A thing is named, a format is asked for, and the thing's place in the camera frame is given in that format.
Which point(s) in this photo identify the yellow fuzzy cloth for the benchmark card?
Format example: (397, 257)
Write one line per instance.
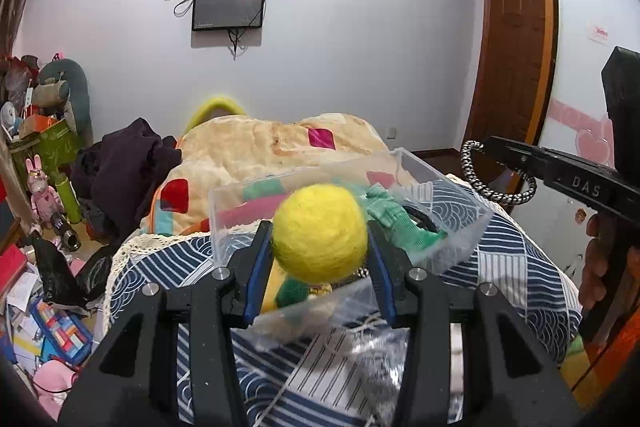
(215, 109)

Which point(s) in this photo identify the blue white patterned bedcover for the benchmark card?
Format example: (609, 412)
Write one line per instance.
(505, 267)

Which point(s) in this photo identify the pink rabbit figure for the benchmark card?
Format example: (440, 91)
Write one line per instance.
(42, 194)

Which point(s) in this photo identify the colourful checked pencil case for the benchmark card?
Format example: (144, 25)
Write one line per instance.
(62, 332)

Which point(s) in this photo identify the yellow green soft toy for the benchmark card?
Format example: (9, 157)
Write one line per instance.
(292, 294)

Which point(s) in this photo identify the green bottle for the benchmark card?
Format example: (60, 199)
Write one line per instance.
(69, 199)

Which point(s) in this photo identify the black cylinder flashlight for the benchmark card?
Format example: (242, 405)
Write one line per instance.
(66, 232)

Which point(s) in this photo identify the green knitted cloth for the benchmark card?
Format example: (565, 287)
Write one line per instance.
(400, 219)

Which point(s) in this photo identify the small black wall monitor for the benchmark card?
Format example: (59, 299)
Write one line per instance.
(229, 4)

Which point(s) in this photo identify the person's right hand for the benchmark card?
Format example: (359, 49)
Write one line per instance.
(592, 272)

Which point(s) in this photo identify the grey plush toy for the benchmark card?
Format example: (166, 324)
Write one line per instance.
(67, 87)

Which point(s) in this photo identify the yellow felt ball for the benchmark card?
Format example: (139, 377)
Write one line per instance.
(320, 234)

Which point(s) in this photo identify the black plastic bag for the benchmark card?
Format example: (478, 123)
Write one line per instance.
(60, 274)

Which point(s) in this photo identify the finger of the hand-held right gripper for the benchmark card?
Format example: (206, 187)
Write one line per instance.
(517, 154)

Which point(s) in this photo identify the white wardrobe door pink hearts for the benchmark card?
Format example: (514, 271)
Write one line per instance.
(575, 57)

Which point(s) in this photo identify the dark purple clothing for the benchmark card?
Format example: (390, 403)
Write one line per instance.
(125, 177)

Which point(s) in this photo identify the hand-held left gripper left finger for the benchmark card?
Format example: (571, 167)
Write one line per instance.
(256, 279)

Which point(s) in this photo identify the red book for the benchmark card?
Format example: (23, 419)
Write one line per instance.
(11, 269)

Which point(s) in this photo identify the pink soft item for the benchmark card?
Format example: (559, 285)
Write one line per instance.
(52, 387)

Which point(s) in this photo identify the green cardboard box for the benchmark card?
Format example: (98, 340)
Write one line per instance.
(52, 147)

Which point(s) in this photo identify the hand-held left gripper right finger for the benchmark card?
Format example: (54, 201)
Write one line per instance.
(381, 269)

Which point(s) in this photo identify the brown wooden door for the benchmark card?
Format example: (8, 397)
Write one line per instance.
(510, 67)

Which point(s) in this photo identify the white wall socket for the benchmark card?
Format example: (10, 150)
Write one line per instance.
(391, 133)

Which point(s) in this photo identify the clear plastic container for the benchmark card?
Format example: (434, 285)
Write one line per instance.
(450, 232)

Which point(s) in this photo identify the beige patchwork blanket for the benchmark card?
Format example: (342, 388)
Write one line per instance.
(260, 152)

